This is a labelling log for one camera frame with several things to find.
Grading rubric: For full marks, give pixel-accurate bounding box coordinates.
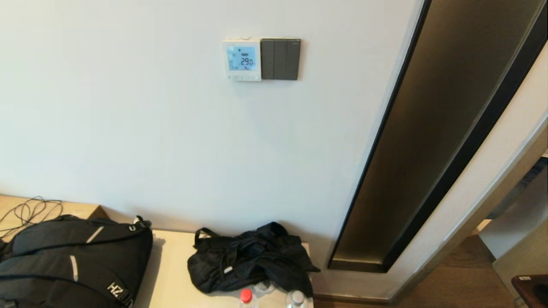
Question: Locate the white wall thermostat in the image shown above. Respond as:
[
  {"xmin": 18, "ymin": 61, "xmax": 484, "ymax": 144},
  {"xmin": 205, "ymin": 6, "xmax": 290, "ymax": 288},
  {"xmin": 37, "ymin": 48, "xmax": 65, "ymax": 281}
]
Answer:
[{"xmin": 222, "ymin": 39, "xmax": 262, "ymax": 82}]

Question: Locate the crumpled black fabric bag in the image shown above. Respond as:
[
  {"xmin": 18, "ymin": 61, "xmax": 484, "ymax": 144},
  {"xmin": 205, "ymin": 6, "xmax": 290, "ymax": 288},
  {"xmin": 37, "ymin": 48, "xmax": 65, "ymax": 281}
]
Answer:
[{"xmin": 187, "ymin": 222, "xmax": 321, "ymax": 298}]

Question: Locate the clear water bottle red cap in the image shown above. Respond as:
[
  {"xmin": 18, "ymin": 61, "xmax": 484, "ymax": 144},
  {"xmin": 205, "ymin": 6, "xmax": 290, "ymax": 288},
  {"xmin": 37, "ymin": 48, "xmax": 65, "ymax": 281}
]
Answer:
[{"xmin": 238, "ymin": 288, "xmax": 259, "ymax": 308}]

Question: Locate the clear water bottle silver cap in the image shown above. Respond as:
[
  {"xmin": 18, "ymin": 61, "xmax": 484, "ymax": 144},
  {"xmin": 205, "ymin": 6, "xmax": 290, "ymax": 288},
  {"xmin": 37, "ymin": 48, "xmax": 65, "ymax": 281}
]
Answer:
[{"xmin": 286, "ymin": 290, "xmax": 310, "ymax": 308}]

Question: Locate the brown wooden baseboard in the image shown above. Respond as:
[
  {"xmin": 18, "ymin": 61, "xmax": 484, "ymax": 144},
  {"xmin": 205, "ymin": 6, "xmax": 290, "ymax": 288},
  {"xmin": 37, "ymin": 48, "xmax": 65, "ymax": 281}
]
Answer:
[{"xmin": 314, "ymin": 293, "xmax": 391, "ymax": 305}]

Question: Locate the light wooden desk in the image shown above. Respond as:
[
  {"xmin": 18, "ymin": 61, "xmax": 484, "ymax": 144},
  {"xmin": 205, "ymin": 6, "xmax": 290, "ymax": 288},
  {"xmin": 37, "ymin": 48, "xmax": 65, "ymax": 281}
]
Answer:
[{"xmin": 0, "ymin": 195, "xmax": 110, "ymax": 241}]

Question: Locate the black backpack with grey stripes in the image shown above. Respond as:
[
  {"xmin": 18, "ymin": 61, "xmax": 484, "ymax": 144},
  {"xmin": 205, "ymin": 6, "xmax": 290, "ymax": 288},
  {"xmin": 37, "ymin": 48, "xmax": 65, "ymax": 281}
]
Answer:
[{"xmin": 0, "ymin": 215, "xmax": 154, "ymax": 308}]

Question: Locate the dark brown wooden table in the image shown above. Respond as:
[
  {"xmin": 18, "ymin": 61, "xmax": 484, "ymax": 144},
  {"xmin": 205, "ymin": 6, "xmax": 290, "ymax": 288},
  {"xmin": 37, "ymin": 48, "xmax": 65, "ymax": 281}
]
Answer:
[{"xmin": 512, "ymin": 275, "xmax": 548, "ymax": 308}]

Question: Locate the dark grey triple wall switch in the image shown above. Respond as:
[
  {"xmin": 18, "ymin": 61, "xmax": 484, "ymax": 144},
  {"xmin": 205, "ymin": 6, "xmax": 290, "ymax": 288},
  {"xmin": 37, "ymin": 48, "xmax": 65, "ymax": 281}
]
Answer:
[{"xmin": 260, "ymin": 38, "xmax": 301, "ymax": 81}]

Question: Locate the bronze glass panel black frame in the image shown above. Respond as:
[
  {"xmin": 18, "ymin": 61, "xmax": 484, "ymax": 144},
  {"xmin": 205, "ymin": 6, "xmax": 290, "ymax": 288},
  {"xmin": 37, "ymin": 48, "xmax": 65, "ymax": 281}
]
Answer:
[{"xmin": 328, "ymin": 0, "xmax": 548, "ymax": 273}]

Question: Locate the grey metal door frame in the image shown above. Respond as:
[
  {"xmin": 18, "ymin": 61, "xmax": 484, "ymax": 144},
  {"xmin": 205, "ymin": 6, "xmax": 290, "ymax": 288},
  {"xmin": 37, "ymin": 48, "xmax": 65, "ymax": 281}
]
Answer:
[{"xmin": 387, "ymin": 113, "xmax": 548, "ymax": 302}]

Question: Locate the thin black cable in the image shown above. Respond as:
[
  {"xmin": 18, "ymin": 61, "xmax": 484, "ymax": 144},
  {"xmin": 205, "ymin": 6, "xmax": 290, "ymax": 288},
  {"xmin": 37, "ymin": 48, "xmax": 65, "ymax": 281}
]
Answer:
[{"xmin": 0, "ymin": 196, "xmax": 63, "ymax": 238}]

